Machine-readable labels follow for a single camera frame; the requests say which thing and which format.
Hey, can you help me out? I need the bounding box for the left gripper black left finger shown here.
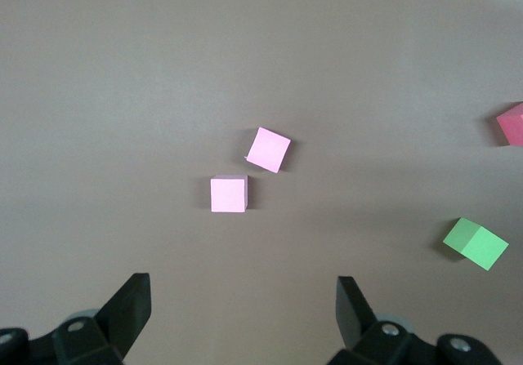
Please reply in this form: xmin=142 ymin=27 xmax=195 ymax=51
xmin=0 ymin=273 xmax=152 ymax=365

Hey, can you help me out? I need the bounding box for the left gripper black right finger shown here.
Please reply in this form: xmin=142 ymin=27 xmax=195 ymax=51
xmin=326 ymin=275 xmax=502 ymax=365

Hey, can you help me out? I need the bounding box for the green foam cube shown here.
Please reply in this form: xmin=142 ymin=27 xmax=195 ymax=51
xmin=442 ymin=216 xmax=510 ymax=272

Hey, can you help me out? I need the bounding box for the pink foam cube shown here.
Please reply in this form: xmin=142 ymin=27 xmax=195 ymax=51
xmin=244 ymin=126 xmax=292 ymax=174
xmin=209 ymin=174 xmax=249 ymax=214

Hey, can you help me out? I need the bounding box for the red foam cube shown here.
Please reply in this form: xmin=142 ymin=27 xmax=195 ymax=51
xmin=495 ymin=101 xmax=523 ymax=147

